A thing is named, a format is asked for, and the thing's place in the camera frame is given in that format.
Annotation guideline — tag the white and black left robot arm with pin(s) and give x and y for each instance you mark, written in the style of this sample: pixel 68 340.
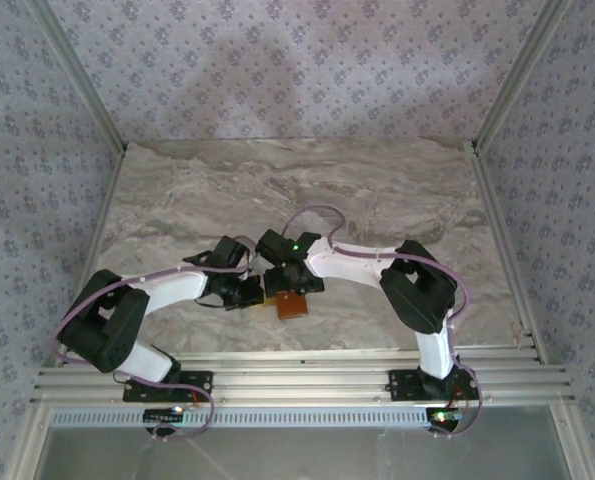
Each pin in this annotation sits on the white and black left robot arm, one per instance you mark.
pixel 172 290

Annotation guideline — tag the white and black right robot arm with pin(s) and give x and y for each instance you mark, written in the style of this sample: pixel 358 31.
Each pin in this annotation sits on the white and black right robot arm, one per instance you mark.
pixel 352 265

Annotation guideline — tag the grey metal panel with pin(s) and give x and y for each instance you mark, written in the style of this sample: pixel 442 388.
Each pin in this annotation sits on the grey metal panel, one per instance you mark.
pixel 327 455

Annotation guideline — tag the aluminium rail beam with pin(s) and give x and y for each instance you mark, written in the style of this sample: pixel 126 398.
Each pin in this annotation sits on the aluminium rail beam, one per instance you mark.
pixel 297 380

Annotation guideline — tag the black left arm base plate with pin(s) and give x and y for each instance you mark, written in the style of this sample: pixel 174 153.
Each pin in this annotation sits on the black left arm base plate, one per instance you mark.
pixel 197 385

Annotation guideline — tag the aluminium side rail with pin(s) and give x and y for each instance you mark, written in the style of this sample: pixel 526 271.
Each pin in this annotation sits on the aluminium side rail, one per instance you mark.
pixel 93 250
pixel 508 250

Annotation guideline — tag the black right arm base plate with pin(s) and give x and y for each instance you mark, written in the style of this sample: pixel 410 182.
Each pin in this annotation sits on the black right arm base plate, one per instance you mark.
pixel 402 385

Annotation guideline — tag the short aluminium frame post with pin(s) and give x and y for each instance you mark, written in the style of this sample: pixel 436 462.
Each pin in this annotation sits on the short aluminium frame post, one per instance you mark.
pixel 29 445
pixel 569 445

